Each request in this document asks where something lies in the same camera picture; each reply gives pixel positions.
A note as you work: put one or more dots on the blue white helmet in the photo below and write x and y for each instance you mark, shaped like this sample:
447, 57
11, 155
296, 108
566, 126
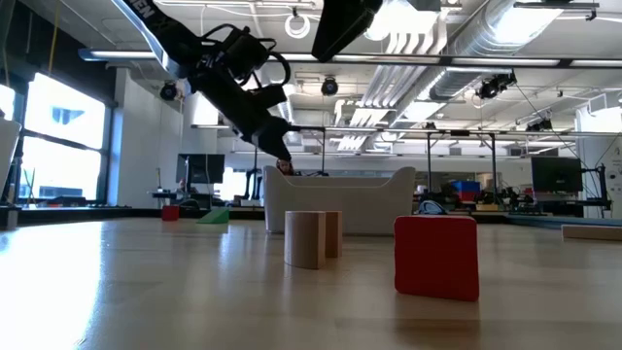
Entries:
432, 208

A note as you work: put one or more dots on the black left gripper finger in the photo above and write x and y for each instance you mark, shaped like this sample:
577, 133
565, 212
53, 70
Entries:
269, 146
281, 138

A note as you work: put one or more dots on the black ceiling spotlight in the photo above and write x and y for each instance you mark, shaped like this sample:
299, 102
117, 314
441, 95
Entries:
329, 86
168, 91

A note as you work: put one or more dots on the wooden upright block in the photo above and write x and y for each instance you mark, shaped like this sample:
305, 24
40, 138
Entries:
333, 233

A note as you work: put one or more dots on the red square block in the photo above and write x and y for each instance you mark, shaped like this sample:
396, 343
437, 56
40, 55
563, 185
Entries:
437, 257

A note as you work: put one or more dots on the white plastic bin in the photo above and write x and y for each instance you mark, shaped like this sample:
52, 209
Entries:
369, 204

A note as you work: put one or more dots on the black overhead light bar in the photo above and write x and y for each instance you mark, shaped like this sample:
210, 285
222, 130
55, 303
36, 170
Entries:
437, 60

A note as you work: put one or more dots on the white panel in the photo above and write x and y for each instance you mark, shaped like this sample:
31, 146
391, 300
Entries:
7, 150

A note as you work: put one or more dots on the red small cube block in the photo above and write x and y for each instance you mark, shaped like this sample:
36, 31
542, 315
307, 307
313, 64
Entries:
171, 213

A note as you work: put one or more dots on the green wedge block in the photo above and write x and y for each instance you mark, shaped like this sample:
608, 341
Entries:
216, 218

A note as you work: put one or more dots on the black computer monitor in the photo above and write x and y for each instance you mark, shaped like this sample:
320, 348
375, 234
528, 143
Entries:
556, 174
201, 168

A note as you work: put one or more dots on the blue red storage box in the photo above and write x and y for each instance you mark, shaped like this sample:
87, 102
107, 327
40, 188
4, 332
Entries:
465, 192

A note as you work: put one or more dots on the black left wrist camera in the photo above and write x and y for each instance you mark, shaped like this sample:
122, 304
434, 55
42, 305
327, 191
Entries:
243, 51

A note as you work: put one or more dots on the black ceiling camera cluster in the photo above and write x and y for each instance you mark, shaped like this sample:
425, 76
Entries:
495, 87

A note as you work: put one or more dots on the person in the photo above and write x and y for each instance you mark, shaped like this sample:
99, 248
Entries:
286, 167

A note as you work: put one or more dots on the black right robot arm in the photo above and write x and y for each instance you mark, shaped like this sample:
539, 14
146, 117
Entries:
345, 24

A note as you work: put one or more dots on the blue flat block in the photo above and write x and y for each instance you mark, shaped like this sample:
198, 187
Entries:
544, 221

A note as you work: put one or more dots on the wooden half-cylinder block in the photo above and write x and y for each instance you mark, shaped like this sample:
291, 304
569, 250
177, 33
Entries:
303, 240

